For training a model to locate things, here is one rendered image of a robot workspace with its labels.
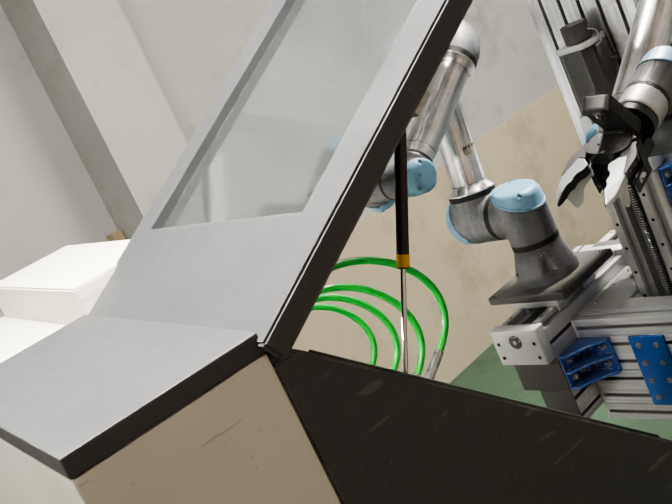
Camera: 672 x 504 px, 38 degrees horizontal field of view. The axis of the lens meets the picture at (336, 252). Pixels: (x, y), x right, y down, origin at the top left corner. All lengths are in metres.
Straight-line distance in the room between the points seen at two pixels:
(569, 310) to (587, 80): 0.53
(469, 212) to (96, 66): 1.65
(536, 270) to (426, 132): 0.44
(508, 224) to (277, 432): 1.18
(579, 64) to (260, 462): 1.23
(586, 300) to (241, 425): 1.32
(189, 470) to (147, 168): 2.45
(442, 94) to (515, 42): 3.28
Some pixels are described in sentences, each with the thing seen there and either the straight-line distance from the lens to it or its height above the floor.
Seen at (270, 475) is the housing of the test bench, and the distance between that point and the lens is 1.26.
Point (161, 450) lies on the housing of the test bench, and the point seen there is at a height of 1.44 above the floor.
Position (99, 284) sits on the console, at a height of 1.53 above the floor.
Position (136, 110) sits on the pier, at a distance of 3.61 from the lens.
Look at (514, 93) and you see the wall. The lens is 5.35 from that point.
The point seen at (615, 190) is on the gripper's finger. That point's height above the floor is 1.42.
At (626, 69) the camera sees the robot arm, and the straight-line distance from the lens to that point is 1.87.
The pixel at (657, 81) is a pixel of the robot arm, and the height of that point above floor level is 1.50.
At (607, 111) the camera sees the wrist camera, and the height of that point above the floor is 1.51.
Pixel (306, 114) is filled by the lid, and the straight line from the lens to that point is 1.60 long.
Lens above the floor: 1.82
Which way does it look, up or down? 13 degrees down
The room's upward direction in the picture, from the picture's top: 25 degrees counter-clockwise
